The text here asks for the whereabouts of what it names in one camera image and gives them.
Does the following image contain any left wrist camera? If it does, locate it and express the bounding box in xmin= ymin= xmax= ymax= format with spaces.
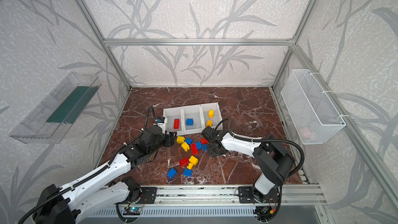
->
xmin=155 ymin=116 xmax=166 ymax=124

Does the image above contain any aluminium front rail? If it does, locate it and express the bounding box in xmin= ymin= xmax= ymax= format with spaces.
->
xmin=65 ymin=184 xmax=327 ymax=207

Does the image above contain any middle white sorting bin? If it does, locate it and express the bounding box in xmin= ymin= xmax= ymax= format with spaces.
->
xmin=182 ymin=105 xmax=204 ymax=134

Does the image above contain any white sorting bin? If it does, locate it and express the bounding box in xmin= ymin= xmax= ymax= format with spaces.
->
xmin=163 ymin=107 xmax=184 ymax=136
xmin=201 ymin=102 xmax=222 ymax=129
xmin=182 ymin=105 xmax=204 ymax=134

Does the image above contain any large yellow lego brick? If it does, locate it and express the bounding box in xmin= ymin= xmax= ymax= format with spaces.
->
xmin=208 ymin=110 xmax=215 ymax=118

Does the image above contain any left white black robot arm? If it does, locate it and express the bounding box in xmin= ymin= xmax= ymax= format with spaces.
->
xmin=19 ymin=125 xmax=177 ymax=224

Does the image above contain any left white sorting bin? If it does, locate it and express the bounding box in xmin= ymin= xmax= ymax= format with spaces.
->
xmin=163 ymin=107 xmax=184 ymax=136

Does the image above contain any yellow lego brick top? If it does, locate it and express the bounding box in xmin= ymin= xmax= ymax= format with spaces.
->
xmin=176 ymin=136 xmax=185 ymax=144

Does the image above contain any red lego brick lower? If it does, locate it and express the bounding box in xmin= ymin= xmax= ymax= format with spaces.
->
xmin=178 ymin=157 xmax=189 ymax=168

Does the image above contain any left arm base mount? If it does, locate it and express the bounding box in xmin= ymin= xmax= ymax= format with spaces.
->
xmin=120 ymin=187 xmax=157 ymax=204

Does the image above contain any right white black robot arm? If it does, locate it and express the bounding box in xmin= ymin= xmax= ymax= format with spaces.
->
xmin=201 ymin=127 xmax=305 ymax=198

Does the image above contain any right white sorting bin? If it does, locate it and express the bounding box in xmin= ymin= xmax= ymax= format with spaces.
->
xmin=201 ymin=102 xmax=222 ymax=129

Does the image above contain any white wire mesh basket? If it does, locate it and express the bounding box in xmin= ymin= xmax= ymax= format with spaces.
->
xmin=282 ymin=69 xmax=346 ymax=145

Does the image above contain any green circuit board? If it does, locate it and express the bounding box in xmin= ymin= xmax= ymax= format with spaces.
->
xmin=122 ymin=206 xmax=143 ymax=216

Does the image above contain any clear plastic wall tray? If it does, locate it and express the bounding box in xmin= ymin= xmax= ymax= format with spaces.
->
xmin=9 ymin=72 xmax=102 ymax=144

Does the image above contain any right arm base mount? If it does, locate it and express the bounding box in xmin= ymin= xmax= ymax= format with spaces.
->
xmin=236 ymin=186 xmax=281 ymax=204

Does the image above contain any long red lego brick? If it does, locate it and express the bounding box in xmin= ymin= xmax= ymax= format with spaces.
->
xmin=173 ymin=119 xmax=180 ymax=130

